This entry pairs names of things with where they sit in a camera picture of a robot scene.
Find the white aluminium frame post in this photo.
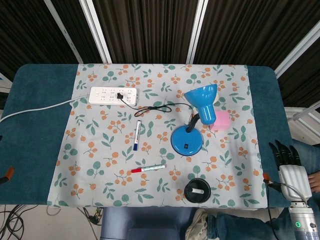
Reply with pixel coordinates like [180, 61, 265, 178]
[79, 0, 113, 64]
[43, 0, 85, 64]
[273, 23, 320, 78]
[186, 0, 210, 64]

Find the white power strip cable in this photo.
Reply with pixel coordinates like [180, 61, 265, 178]
[0, 96, 91, 123]

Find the black mesh pen holder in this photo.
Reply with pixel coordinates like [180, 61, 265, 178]
[183, 177, 212, 204]

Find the blue desk lamp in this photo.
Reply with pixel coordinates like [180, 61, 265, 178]
[170, 83, 218, 158]

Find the pink foam cube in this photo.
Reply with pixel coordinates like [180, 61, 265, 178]
[209, 110, 231, 132]

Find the person leg in jeans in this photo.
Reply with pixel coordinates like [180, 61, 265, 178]
[207, 207, 297, 240]
[291, 138, 320, 176]

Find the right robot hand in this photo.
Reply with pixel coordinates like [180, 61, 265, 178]
[268, 139, 313, 202]

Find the teal table cover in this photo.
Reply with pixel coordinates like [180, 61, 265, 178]
[0, 63, 292, 209]

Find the black power cable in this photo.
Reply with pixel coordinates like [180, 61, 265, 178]
[115, 92, 198, 118]

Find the black corrugated panel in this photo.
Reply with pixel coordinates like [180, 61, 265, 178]
[53, 0, 104, 64]
[93, 0, 201, 64]
[0, 0, 81, 81]
[194, 0, 320, 107]

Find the thin black cable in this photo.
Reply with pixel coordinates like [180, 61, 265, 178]
[266, 206, 279, 240]

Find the low white aluminium frame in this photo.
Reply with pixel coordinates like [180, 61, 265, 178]
[284, 106, 320, 133]

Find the blue cap whiteboard marker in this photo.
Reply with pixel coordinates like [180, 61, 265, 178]
[132, 120, 142, 152]

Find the orange spring clamp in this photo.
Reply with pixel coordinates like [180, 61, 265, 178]
[262, 172, 283, 193]
[0, 167, 15, 186]

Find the white sneaker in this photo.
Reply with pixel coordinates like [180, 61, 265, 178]
[184, 208, 210, 240]

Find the tangle of floor cables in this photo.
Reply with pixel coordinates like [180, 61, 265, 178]
[0, 204, 103, 240]

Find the red cap whiteboard marker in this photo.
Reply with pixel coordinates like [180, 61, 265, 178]
[130, 163, 167, 174]

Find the white power strip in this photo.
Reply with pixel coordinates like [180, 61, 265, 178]
[88, 86, 140, 106]

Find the grey hand cable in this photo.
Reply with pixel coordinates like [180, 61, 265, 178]
[279, 183, 310, 204]

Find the floral print tablecloth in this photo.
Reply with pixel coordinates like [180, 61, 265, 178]
[46, 63, 270, 210]

